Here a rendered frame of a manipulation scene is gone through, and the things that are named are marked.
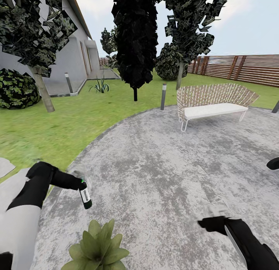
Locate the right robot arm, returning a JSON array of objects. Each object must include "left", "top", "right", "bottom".
[{"left": 197, "top": 204, "right": 279, "bottom": 270}]

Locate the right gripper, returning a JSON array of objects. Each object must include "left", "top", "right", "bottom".
[{"left": 197, "top": 216, "right": 225, "bottom": 234}]

